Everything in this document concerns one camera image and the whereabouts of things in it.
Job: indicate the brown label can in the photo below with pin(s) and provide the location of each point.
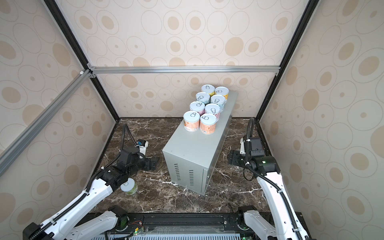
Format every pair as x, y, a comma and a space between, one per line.
191, 121

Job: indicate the green label can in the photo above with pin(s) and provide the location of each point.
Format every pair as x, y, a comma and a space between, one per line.
130, 187

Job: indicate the light blue label can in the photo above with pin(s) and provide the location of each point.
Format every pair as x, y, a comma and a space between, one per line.
203, 97

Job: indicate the black corner frame post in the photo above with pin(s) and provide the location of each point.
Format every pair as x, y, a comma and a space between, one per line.
302, 25
63, 25

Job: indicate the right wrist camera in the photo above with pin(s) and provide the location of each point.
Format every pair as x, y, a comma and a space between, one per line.
242, 149

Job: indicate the black corner frame post right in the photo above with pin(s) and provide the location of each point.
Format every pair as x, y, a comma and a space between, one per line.
302, 25

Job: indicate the pink flower label can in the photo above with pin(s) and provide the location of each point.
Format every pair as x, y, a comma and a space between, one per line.
213, 109

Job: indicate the yellow orange label can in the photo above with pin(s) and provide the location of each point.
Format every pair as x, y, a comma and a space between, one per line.
223, 91

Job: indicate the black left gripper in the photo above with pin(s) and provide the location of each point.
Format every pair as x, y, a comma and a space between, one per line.
148, 165

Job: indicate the orange fruit label can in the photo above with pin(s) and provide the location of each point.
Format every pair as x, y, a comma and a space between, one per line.
208, 123

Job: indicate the black corner frame post left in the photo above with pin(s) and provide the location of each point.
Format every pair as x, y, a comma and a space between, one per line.
63, 25

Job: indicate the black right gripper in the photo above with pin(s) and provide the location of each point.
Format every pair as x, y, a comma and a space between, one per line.
233, 156

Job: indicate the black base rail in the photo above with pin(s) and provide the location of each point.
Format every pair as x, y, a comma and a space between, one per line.
117, 224

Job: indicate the silver aluminium crossbar back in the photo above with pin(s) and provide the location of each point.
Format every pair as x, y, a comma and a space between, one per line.
186, 69

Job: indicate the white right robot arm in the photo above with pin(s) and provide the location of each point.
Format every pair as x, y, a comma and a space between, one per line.
270, 195

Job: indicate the grey metal cabinet box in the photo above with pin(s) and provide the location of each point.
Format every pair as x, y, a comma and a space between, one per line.
191, 156

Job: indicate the silver aluminium rail left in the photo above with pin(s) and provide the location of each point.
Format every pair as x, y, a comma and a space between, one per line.
25, 138

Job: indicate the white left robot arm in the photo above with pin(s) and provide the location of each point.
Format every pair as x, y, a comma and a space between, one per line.
102, 184

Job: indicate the teal label can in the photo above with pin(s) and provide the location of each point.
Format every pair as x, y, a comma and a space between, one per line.
219, 100

